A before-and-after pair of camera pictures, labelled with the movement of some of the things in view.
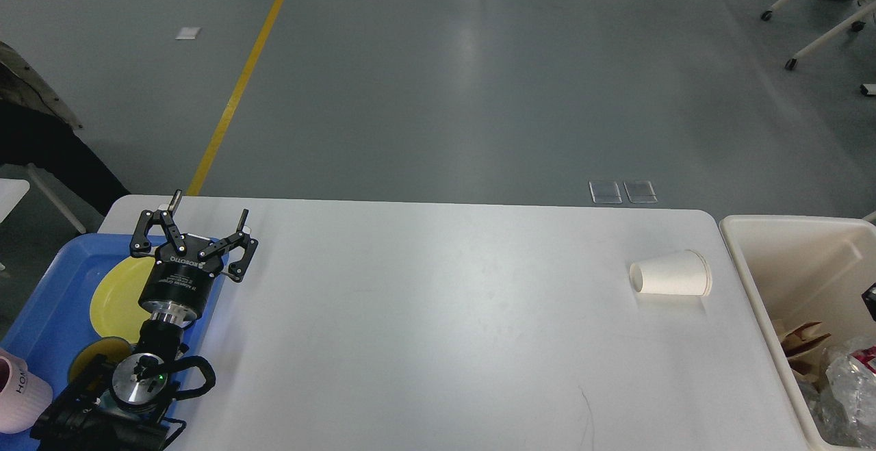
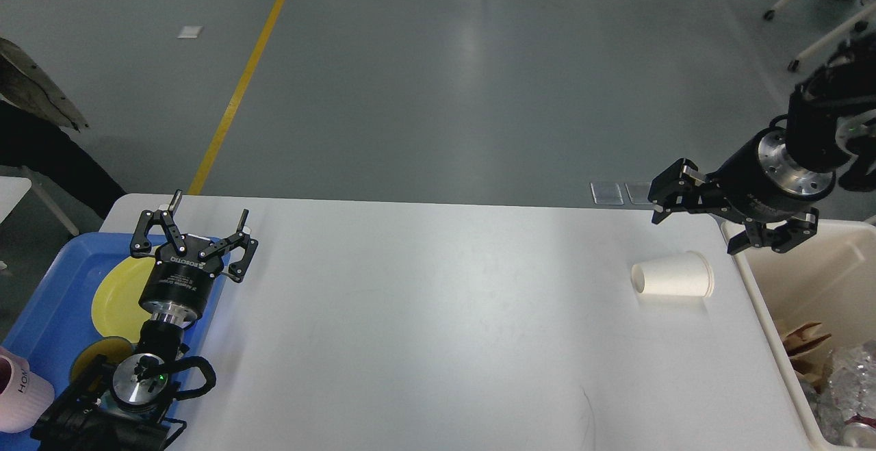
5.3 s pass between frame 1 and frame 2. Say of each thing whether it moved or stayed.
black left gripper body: stayed
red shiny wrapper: moved
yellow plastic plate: stayed
